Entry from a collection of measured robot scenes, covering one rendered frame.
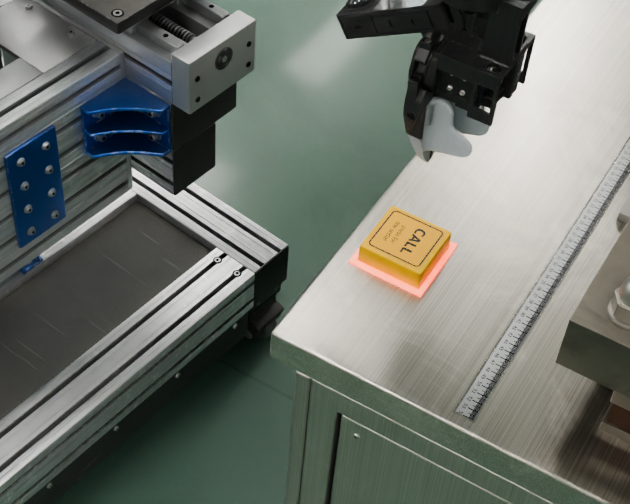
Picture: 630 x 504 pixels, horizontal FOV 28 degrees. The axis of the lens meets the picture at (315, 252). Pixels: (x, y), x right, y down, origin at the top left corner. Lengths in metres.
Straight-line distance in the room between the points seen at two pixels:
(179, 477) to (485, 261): 1.01
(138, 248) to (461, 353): 1.09
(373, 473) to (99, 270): 1.00
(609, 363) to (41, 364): 1.17
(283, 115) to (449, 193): 1.46
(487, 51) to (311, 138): 1.69
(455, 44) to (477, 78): 0.04
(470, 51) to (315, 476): 0.51
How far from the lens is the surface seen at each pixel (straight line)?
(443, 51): 1.05
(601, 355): 1.09
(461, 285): 1.26
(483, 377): 1.19
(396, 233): 1.26
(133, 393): 2.04
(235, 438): 2.21
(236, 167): 2.65
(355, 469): 1.30
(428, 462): 1.22
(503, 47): 1.04
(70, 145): 1.79
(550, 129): 1.45
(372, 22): 1.09
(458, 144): 1.12
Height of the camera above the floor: 1.83
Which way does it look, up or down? 48 degrees down
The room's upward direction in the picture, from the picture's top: 5 degrees clockwise
